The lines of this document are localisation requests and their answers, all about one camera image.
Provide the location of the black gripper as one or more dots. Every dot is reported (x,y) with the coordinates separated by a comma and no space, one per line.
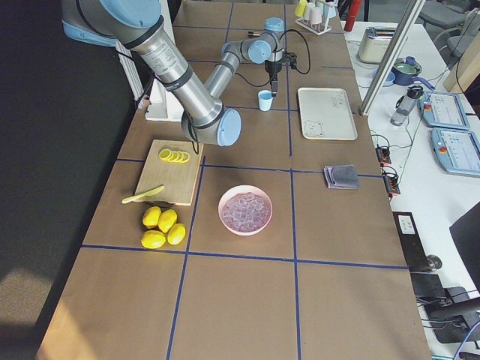
(271,69)

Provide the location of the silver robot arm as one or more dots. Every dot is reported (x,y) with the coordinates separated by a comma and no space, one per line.
(139,26)

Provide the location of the light blue plastic cup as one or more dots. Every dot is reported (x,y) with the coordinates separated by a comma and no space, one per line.
(265,99)

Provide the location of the pink cup on rack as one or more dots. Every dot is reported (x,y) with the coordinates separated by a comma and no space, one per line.
(315,16)

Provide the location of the yellow-green cup on rack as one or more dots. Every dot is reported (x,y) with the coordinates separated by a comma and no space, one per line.
(300,8)

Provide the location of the pink bowl of ice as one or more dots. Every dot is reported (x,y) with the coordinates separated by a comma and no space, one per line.
(245,210)

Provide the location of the cream bear tray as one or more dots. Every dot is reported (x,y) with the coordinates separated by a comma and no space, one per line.
(325,114)

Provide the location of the grey folded cloth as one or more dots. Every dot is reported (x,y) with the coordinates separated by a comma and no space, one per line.
(341,177)

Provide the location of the cream toaster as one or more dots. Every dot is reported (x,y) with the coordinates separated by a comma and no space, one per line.
(374,44)

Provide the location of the lemon slices row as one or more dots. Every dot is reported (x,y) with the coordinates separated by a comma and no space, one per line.
(174,156)

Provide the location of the red bottle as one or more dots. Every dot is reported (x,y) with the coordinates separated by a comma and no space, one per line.
(354,8)

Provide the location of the wooden cutting board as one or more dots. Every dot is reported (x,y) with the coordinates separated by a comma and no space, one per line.
(178,179)

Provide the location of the clear water bottle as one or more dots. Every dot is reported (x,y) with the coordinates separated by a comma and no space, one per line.
(405,104)

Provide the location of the blue pot with lid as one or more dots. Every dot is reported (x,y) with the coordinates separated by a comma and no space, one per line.
(407,72)

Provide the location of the black power strip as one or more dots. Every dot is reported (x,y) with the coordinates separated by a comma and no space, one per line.
(389,174)

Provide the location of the yellow-green plastic knife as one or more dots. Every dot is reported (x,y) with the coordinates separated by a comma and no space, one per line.
(138,196)

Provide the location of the yellow lemon back right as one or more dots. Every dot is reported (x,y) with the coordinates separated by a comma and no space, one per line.
(166,220)

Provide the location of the yellow lemon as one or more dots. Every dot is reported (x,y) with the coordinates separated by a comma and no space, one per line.
(176,234)
(153,239)
(166,220)
(151,217)

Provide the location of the upper teach pendant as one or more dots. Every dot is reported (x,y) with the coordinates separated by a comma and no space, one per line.
(443,110)

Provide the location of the teach pendant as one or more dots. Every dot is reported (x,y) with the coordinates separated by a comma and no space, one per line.
(443,110)
(456,150)

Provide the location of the yellow lemon front right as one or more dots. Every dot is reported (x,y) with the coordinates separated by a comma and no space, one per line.
(176,234)

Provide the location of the yellow lemon back left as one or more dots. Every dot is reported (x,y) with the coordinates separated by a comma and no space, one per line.
(151,217)

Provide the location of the yellow lemon front left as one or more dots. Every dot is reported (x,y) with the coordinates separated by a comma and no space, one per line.
(153,239)

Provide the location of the lower teach pendant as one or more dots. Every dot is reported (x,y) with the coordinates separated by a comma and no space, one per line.
(456,150)

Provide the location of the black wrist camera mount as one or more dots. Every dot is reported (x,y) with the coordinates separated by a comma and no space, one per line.
(290,59)

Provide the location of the white wire cup rack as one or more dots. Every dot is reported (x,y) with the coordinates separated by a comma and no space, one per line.
(329,10)

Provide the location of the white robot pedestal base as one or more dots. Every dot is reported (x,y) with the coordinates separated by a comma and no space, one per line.
(163,105)

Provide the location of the aluminium frame post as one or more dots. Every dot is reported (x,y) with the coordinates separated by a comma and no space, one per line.
(391,54)

